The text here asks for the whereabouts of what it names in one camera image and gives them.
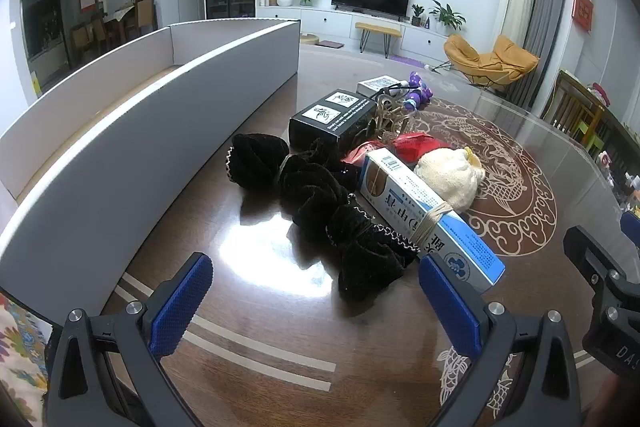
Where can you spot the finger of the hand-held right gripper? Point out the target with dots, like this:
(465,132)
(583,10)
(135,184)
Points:
(590,252)
(631,229)

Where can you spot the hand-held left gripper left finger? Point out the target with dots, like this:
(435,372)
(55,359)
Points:
(180,302)

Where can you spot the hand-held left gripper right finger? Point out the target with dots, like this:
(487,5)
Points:
(450,307)

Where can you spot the blue white medicine box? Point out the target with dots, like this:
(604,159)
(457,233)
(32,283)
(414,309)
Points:
(400,192)

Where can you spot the large white cardboard box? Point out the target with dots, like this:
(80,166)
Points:
(150,147)

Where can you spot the black velvet scrunchie bundle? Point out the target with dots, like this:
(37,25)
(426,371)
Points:
(310,192)

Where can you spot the rhinestone hair claw clip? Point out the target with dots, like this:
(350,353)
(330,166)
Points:
(392,119)

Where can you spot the purple toy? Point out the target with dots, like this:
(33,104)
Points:
(419,89)

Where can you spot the brown patterned wooden desktop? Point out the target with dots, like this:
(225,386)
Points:
(500,132)

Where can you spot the cream plush toy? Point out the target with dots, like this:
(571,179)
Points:
(445,179)

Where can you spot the wooden slatted chair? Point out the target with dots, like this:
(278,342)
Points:
(575,102)

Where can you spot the red packet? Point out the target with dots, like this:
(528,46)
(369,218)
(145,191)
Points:
(415,146)

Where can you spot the floral patterned cloth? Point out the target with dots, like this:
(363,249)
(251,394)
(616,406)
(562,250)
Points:
(20,357)

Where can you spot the black box with white labels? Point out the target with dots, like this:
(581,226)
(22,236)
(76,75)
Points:
(330,122)

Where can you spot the black-framed glasses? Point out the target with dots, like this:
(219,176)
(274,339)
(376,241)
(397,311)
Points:
(386,93)

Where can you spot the orange lounge chair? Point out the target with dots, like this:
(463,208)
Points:
(480,57)

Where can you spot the small white box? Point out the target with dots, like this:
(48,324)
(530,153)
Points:
(375,84)

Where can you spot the grey curtain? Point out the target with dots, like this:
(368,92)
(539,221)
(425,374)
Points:
(545,7)

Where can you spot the broad-leaf green potted plant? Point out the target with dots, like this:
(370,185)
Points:
(447,14)

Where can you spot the wooden bench with metal legs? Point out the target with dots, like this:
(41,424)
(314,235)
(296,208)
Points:
(378,31)

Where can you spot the small potted plant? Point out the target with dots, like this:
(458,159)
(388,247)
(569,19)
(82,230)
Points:
(417,12)

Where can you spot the white television cabinet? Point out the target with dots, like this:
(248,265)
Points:
(340,19)

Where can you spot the red wall hanging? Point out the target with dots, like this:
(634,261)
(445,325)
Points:
(583,9)

